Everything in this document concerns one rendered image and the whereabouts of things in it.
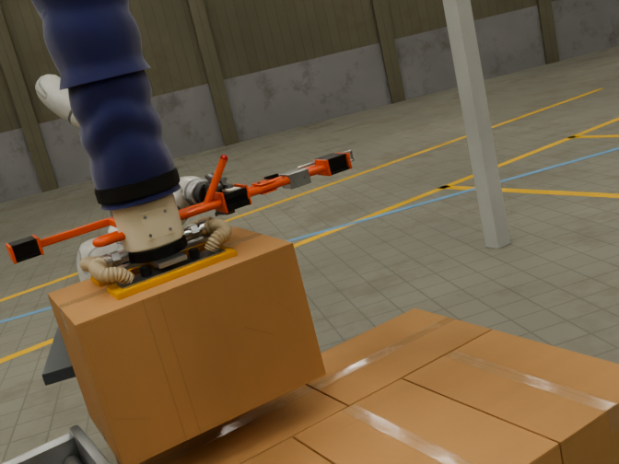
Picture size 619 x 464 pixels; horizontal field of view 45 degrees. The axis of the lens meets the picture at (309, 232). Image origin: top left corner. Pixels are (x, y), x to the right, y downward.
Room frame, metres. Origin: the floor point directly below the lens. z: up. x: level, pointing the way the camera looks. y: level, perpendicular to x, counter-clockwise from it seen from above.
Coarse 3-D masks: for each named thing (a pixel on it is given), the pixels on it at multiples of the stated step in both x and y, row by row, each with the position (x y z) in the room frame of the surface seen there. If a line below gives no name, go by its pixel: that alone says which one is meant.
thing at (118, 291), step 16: (192, 256) 1.92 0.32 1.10; (208, 256) 1.92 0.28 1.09; (224, 256) 1.92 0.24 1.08; (144, 272) 1.86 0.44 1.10; (160, 272) 1.87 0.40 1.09; (176, 272) 1.86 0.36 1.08; (192, 272) 1.88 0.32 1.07; (112, 288) 1.84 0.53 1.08; (128, 288) 1.81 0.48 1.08; (144, 288) 1.82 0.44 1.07
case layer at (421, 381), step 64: (448, 320) 2.42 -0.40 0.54; (320, 384) 2.15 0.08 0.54; (384, 384) 2.05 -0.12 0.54; (448, 384) 1.96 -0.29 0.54; (512, 384) 1.87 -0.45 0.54; (576, 384) 1.79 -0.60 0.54; (192, 448) 1.93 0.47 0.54; (256, 448) 1.85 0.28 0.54; (320, 448) 1.77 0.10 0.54; (384, 448) 1.70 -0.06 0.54; (448, 448) 1.63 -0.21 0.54; (512, 448) 1.57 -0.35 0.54; (576, 448) 1.57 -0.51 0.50
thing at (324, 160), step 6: (330, 156) 2.26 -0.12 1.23; (336, 156) 2.23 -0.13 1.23; (342, 156) 2.23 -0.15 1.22; (348, 156) 2.23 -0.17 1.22; (318, 162) 2.24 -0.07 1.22; (324, 162) 2.21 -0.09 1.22; (330, 162) 2.22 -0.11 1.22; (336, 162) 2.23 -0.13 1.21; (342, 162) 2.24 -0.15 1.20; (348, 162) 2.23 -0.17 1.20; (330, 168) 2.22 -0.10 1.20; (336, 168) 2.23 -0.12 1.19; (342, 168) 2.23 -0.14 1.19; (348, 168) 2.24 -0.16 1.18; (318, 174) 2.26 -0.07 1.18; (324, 174) 2.22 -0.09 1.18; (330, 174) 2.20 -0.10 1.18
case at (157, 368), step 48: (240, 240) 2.09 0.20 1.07; (96, 288) 1.95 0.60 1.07; (192, 288) 1.80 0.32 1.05; (240, 288) 1.85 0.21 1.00; (288, 288) 1.91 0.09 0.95; (96, 336) 1.69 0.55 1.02; (144, 336) 1.73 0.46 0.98; (192, 336) 1.78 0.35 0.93; (240, 336) 1.84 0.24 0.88; (288, 336) 1.90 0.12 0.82; (96, 384) 1.67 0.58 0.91; (144, 384) 1.72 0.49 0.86; (192, 384) 1.77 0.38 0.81; (240, 384) 1.82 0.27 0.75; (288, 384) 1.88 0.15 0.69; (144, 432) 1.70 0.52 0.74; (192, 432) 1.76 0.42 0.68
